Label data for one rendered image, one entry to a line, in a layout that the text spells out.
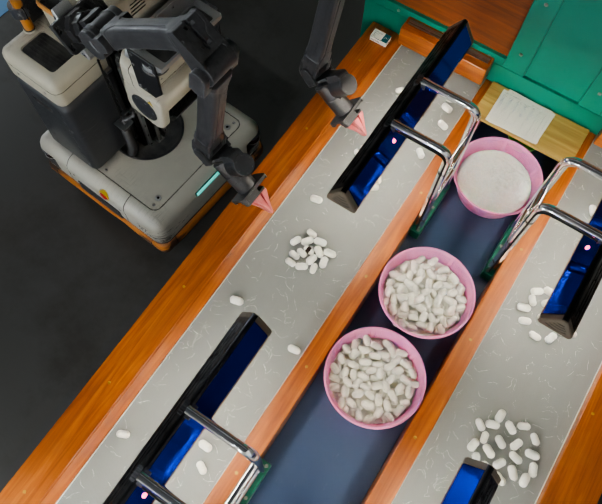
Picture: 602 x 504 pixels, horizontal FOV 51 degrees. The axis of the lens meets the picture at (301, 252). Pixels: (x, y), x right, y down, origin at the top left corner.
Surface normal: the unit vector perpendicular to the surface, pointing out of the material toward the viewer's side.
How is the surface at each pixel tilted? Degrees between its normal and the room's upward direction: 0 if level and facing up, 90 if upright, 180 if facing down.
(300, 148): 0
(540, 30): 90
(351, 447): 0
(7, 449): 0
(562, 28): 90
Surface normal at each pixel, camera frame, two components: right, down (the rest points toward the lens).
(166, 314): 0.02, -0.39
